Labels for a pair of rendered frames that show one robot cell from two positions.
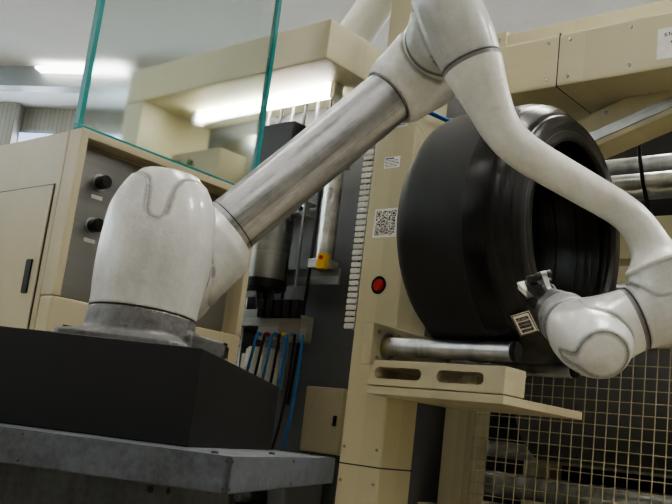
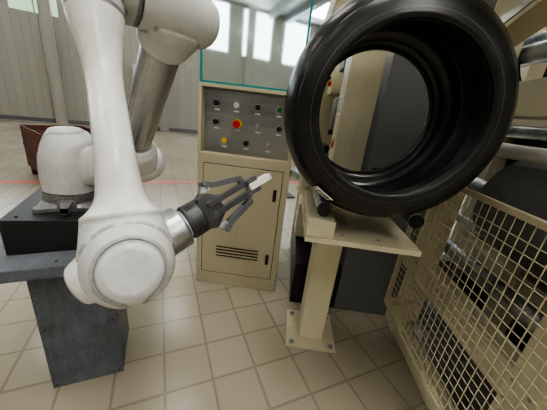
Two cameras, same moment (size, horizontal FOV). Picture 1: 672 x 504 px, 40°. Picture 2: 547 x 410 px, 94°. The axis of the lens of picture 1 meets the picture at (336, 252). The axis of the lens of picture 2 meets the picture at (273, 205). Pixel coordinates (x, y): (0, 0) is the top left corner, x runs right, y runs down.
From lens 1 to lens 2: 1.66 m
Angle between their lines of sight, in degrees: 59
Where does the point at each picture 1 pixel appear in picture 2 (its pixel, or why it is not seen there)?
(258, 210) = not seen: hidden behind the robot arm
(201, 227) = (50, 156)
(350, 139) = (137, 89)
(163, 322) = (45, 197)
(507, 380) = (309, 228)
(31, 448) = not seen: outside the picture
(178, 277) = (45, 179)
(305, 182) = (133, 118)
